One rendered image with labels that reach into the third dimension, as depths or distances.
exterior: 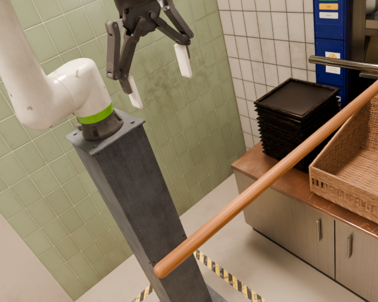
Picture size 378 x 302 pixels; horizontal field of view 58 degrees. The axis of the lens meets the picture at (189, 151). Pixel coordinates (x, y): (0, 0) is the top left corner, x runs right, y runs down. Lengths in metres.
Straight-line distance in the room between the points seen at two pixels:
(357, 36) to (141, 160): 1.09
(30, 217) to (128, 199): 0.79
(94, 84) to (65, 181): 0.90
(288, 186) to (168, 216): 0.60
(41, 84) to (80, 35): 0.79
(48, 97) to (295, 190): 1.14
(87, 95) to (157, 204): 0.52
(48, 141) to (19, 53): 0.89
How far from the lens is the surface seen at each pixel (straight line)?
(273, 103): 1.68
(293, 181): 1.70
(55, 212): 1.98
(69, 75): 1.08
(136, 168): 1.23
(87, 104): 1.12
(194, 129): 2.25
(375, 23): 1.69
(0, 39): 0.96
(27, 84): 1.00
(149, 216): 1.36
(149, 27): 0.66
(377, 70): 1.30
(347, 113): 1.00
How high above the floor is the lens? 1.74
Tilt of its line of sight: 34 degrees down
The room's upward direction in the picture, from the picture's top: 18 degrees counter-clockwise
